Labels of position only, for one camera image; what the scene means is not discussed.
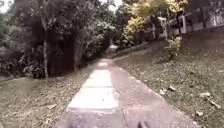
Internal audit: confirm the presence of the small green shrub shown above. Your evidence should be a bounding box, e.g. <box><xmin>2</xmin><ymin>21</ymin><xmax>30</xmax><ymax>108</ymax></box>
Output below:
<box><xmin>164</xmin><ymin>36</ymin><xmax>184</xmax><ymax>61</ymax></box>

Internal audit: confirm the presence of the dense wood of trees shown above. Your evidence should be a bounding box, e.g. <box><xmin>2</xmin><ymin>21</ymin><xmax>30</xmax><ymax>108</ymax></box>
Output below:
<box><xmin>0</xmin><ymin>0</ymin><xmax>126</xmax><ymax>81</ymax></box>

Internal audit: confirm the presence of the building with white railing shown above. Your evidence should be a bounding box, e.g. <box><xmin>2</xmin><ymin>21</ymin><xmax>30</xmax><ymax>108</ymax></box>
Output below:
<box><xmin>151</xmin><ymin>0</ymin><xmax>224</xmax><ymax>39</ymax></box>

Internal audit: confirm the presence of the leaf-strewn grass slope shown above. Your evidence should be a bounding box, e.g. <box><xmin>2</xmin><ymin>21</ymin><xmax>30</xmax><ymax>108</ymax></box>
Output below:
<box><xmin>111</xmin><ymin>28</ymin><xmax>224</xmax><ymax>128</ymax></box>

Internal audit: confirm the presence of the yellow-green leafy tree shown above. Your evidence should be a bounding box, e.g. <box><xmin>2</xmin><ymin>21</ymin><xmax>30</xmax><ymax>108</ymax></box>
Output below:
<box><xmin>121</xmin><ymin>0</ymin><xmax>189</xmax><ymax>46</ymax></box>

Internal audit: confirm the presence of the leaf-strewn grass verge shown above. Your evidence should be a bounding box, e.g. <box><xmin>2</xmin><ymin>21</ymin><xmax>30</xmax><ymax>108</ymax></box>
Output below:
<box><xmin>0</xmin><ymin>61</ymin><xmax>99</xmax><ymax>128</ymax></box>

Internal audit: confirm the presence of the grey concrete slab path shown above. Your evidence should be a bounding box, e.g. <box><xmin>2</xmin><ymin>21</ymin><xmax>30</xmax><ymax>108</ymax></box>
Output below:
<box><xmin>49</xmin><ymin>44</ymin><xmax>204</xmax><ymax>128</ymax></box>

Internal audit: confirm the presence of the robot's own part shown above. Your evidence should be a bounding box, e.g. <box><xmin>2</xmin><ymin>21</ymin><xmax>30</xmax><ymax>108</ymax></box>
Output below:
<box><xmin>138</xmin><ymin>120</ymin><xmax>150</xmax><ymax>128</ymax></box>

